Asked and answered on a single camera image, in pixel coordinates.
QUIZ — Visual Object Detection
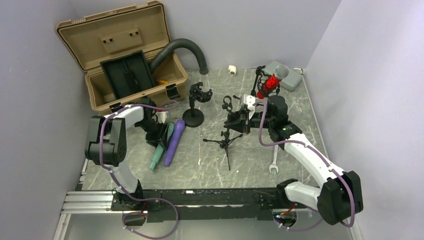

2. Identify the tan plastic tool case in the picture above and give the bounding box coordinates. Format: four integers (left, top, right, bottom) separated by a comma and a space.
56, 0, 189, 115

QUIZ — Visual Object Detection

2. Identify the silver open-end wrench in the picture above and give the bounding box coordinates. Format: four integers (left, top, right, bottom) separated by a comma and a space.
268, 145, 279, 174

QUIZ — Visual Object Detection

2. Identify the black tripod mic stand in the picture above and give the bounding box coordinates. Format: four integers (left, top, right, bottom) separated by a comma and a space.
203, 95, 243, 171

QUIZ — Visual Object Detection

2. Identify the black corrugated hose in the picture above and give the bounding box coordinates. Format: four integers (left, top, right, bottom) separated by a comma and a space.
148, 38, 210, 76

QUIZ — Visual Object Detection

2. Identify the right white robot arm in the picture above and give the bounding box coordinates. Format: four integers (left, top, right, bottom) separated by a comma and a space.
222, 94, 364, 228

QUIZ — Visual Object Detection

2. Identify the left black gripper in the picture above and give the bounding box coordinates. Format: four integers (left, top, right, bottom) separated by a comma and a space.
136, 119, 170, 151

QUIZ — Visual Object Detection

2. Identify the grey rectangular block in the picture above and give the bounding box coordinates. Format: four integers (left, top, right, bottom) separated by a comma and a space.
263, 60, 302, 92

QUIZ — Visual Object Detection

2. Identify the small white pipe fitting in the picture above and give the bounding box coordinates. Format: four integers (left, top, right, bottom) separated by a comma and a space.
228, 65, 237, 76

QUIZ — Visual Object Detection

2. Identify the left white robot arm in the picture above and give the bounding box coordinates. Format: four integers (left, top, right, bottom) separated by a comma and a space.
84, 98, 170, 210

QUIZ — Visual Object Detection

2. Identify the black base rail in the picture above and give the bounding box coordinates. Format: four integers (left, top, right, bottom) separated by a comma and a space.
110, 187, 295, 223

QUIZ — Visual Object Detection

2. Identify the black tray in case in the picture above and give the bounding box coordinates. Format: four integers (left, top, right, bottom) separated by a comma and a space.
100, 50, 157, 99

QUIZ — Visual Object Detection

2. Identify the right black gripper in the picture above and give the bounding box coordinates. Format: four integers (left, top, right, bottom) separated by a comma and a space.
224, 107, 275, 135

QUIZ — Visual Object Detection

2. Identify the red microphone silver grille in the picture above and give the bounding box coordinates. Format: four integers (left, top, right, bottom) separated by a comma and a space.
256, 64, 290, 99

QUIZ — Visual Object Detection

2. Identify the mint green microphone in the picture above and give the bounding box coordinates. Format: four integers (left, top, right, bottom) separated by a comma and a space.
149, 123, 175, 170

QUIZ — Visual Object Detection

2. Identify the purple microphone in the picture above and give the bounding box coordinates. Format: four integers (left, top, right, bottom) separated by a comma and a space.
163, 119, 186, 167

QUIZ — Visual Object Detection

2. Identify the black tripod shock-mount stand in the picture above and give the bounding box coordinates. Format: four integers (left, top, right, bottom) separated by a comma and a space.
250, 65, 280, 97

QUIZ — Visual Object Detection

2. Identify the black round-base mic stand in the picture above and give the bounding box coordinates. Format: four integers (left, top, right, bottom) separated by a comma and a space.
182, 82, 213, 128

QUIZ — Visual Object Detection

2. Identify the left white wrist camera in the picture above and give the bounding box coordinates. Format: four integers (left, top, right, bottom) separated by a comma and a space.
155, 110, 169, 124

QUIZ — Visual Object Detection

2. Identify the aluminium extrusion frame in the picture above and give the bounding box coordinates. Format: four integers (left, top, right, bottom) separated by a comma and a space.
52, 114, 117, 240

